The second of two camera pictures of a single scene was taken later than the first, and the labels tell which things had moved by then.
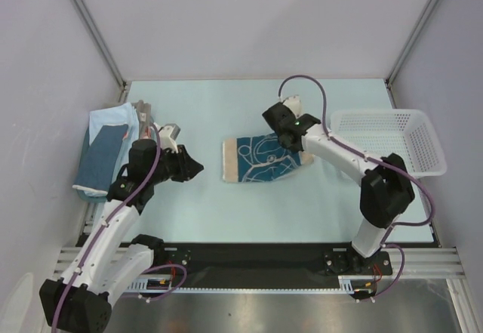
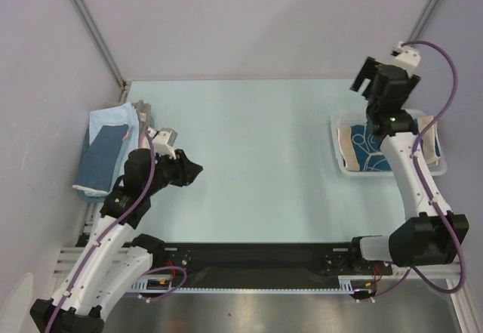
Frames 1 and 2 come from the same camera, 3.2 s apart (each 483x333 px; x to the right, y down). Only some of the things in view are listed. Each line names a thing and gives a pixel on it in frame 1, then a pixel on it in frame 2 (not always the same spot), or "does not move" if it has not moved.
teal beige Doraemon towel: (259, 158) to (361, 149)
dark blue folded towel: (98, 161) does not move
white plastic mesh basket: (408, 134) does not move
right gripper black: (274, 114) to (377, 75)
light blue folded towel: (124, 114) does not move
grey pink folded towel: (144, 113) does not move
